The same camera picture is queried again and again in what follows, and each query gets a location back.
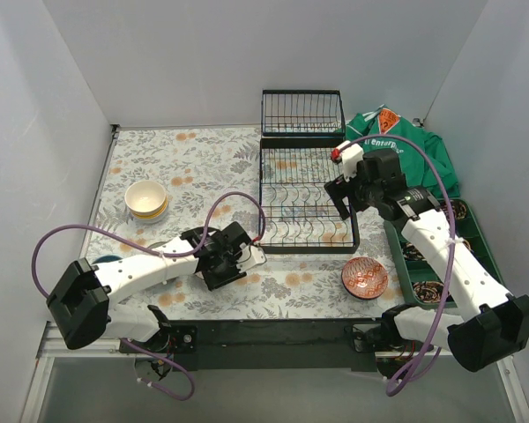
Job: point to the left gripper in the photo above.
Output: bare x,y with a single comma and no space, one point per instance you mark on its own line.
223,278

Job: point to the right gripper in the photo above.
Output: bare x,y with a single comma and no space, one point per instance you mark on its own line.
338,199

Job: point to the black wire dish rack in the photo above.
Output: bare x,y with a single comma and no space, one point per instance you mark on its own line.
299,130

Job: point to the cream ceramic bowl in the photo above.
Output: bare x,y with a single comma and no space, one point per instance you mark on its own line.
145,197

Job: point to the mint green bowl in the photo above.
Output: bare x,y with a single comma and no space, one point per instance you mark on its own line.
156,244

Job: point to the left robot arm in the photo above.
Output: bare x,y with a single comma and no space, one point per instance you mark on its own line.
88,302

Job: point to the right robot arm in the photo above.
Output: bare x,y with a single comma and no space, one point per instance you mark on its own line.
491,323

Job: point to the cream bowl with yellow stripe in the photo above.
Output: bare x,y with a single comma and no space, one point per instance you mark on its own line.
151,218

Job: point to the green shirt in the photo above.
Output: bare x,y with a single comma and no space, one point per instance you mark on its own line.
387,129

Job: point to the orange patterned bowl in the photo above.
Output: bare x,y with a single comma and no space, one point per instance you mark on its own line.
364,278

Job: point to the floral patterned table mat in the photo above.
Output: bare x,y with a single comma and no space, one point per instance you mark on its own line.
214,174

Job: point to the blue bowl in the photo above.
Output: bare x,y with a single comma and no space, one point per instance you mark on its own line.
107,259

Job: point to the green compartment tray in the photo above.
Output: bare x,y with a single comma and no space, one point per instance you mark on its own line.
419,283

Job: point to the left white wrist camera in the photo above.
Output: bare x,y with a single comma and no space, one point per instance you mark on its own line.
252,256

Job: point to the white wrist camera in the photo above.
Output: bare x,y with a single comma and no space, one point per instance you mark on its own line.
348,154
252,256

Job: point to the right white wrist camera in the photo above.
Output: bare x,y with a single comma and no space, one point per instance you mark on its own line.
348,154

